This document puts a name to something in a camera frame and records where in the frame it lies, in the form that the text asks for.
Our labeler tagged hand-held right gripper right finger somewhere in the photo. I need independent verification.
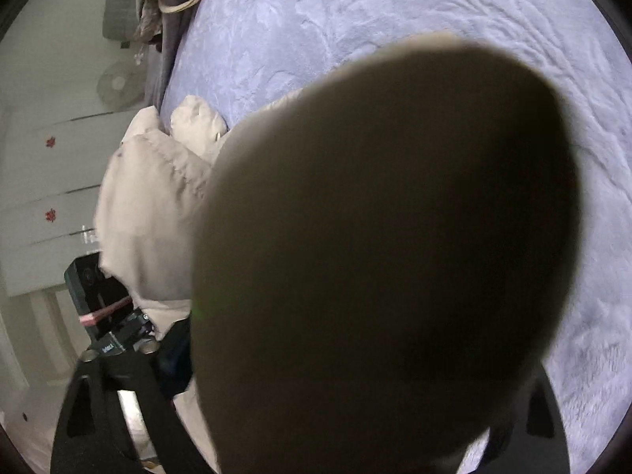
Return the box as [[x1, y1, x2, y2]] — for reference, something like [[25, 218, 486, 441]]
[[486, 364, 570, 466]]

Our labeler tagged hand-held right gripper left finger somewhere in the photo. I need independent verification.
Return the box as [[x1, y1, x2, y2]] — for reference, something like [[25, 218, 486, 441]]
[[49, 318, 196, 474]]

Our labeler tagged beige puffer jacket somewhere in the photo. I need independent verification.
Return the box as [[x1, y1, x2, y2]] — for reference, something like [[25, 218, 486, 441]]
[[93, 32, 583, 474]]

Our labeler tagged white wardrobe with red decals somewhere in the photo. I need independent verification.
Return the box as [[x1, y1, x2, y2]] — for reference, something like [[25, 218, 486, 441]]
[[0, 103, 129, 299]]

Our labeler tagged round standing fan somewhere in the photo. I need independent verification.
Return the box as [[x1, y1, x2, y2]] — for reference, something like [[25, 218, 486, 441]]
[[97, 60, 146, 110]]

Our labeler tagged grey blanket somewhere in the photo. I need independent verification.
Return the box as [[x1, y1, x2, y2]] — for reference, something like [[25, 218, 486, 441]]
[[142, 0, 208, 107]]

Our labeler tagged brown fur garment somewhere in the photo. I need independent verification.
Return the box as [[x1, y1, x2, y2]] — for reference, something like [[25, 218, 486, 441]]
[[132, 0, 166, 49]]

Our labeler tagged lavender plush bed blanket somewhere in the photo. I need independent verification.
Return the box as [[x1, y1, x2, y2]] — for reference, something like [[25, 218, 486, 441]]
[[158, 0, 632, 474]]

